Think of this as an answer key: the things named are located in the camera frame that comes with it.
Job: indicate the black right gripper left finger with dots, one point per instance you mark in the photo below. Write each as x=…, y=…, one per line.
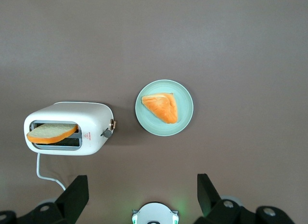
x=69, y=200

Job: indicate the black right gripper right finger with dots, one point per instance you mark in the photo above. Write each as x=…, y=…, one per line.
x=209, y=200

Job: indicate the white two-slot toaster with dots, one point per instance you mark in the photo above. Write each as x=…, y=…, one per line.
x=91, y=120

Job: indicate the toast slice with orange crust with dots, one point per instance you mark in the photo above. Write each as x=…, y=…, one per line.
x=51, y=133

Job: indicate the pale green round plate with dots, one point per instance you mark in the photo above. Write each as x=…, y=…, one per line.
x=149, y=122

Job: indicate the triangular orange bread piece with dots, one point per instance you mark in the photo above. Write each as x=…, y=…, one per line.
x=163, y=108

